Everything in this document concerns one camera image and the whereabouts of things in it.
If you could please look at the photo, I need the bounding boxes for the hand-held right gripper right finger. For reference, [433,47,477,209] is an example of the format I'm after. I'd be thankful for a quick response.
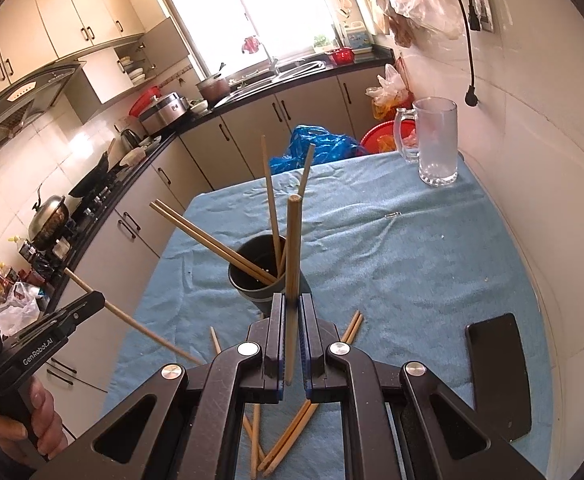
[299,296,548,480]

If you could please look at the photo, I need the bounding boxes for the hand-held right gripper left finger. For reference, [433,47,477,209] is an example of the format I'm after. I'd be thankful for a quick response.
[32,295,287,480]

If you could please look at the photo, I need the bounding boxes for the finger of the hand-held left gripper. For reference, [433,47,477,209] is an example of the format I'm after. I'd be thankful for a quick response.
[46,291,107,335]

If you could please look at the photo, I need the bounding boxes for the dark grey utensil holder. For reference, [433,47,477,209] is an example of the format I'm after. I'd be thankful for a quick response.
[228,234,313,316]

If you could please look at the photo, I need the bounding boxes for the brown wooden chopstick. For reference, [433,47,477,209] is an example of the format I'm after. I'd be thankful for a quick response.
[264,314,364,476]
[258,311,363,473]
[260,134,284,273]
[284,194,304,388]
[278,144,317,276]

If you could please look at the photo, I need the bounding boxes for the person's left hand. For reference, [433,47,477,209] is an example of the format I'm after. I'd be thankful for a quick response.
[0,377,63,462]

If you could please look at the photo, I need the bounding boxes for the white plastic bag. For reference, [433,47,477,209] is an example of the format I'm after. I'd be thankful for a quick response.
[0,280,45,336]

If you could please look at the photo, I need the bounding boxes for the oil bottle with yellow cap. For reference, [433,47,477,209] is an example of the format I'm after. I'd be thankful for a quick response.
[9,235,38,266]

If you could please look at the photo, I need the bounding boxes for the steel wok with lid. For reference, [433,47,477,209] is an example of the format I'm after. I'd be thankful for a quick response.
[28,185,69,252]

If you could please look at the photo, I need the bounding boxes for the black gas stove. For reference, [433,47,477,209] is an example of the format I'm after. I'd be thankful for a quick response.
[72,180,123,221]

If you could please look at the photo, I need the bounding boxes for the blue tablecloth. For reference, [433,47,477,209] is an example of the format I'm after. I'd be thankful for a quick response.
[103,152,545,480]

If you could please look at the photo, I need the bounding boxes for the black frying pan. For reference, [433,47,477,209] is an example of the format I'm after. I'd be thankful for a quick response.
[68,152,110,198]

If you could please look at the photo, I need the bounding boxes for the black phone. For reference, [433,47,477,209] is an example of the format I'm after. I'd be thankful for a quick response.
[464,312,533,443]

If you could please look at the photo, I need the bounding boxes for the blue plastic bag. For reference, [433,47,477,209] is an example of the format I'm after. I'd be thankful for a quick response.
[269,124,373,176]

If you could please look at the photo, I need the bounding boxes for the silver rice cooker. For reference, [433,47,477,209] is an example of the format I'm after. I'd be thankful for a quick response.
[138,91,190,136]

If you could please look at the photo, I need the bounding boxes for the red plastic lid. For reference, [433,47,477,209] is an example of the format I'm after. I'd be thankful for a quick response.
[128,86,163,117]

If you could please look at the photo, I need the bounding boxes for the range hood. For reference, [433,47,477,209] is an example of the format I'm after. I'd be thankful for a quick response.
[0,60,87,171]

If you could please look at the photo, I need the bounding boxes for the red plastic basin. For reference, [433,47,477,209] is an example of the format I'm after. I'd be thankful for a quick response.
[359,120,419,157]

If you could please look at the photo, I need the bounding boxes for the clear glass mug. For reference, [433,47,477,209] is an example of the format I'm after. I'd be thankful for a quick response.
[393,97,459,188]

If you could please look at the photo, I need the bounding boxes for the stack of white dishes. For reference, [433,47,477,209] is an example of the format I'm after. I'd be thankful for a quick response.
[119,55,148,83]

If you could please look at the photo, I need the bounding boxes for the brown cooking pot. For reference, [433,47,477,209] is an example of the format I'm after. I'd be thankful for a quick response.
[195,62,231,106]

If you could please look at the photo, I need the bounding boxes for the clear bag with orange contents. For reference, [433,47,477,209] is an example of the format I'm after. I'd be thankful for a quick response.
[366,62,415,121]

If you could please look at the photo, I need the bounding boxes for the steel sink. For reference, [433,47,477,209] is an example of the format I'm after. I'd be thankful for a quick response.
[227,60,325,96]

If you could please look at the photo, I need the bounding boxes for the steel faucet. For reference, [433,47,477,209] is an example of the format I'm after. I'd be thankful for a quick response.
[259,37,280,76]

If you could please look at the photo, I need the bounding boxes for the beige upper kitchen cabinets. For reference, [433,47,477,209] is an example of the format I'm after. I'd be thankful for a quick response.
[0,0,193,106]

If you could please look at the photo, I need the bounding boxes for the red plastic basket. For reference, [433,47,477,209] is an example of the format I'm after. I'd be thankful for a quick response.
[324,47,355,66]

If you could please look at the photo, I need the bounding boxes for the black kitchen countertop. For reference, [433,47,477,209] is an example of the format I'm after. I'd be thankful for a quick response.
[42,46,397,306]

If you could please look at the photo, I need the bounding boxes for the white detergent bottle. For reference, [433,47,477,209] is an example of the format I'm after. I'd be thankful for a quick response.
[344,20,373,51]

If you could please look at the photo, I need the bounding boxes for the kitchen window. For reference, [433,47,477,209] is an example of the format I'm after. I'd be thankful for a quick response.
[164,0,340,78]

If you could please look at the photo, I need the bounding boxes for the hanging plastic bags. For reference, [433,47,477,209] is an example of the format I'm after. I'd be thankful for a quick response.
[372,0,468,46]

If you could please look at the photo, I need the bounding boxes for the black power cable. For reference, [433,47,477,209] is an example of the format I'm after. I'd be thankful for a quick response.
[439,0,480,108]

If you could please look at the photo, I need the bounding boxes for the wall power socket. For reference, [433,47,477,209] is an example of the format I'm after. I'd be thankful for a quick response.
[467,0,495,33]

